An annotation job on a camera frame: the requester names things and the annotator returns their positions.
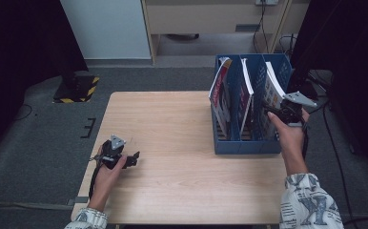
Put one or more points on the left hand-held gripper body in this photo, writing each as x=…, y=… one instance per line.
x=111, y=157

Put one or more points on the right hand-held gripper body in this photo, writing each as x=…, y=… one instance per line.
x=291, y=113

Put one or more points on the white picture grid magazine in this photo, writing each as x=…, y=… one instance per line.
x=272, y=92

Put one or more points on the blue file rack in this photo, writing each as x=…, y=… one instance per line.
x=242, y=148

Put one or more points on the black and red magazine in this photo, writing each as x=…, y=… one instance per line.
x=220, y=95

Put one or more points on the person's right hand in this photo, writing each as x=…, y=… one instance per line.
x=291, y=140

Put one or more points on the person's left hand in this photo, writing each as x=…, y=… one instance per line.
x=104, y=184

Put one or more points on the black stand base striped edge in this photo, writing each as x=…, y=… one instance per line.
x=77, y=89
x=307, y=89

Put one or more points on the grey tape strip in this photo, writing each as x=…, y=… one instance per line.
x=77, y=200

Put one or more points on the dark curtain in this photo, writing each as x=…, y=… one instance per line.
x=357, y=63
x=20, y=47

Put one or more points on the white power strip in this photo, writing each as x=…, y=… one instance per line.
x=266, y=2

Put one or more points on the beige wooden desk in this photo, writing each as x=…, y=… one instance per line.
x=204, y=19

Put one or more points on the white board panel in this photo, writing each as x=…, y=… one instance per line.
x=109, y=28

